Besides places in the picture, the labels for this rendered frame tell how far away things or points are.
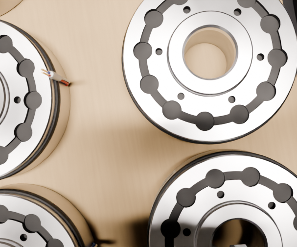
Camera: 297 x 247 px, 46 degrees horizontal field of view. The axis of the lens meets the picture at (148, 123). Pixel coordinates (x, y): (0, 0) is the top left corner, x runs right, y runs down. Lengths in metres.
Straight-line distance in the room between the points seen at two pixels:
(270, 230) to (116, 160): 0.10
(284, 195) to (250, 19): 0.10
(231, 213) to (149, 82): 0.09
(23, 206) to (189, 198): 0.10
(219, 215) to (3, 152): 0.13
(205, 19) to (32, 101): 0.11
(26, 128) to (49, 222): 0.06
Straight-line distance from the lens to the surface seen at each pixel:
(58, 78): 0.21
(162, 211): 0.21
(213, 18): 0.21
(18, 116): 0.22
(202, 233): 0.21
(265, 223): 0.21
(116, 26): 0.25
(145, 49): 0.21
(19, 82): 0.23
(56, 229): 0.22
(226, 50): 0.23
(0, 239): 0.23
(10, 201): 0.23
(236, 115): 0.21
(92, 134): 0.24
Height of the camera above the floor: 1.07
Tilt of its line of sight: 86 degrees down
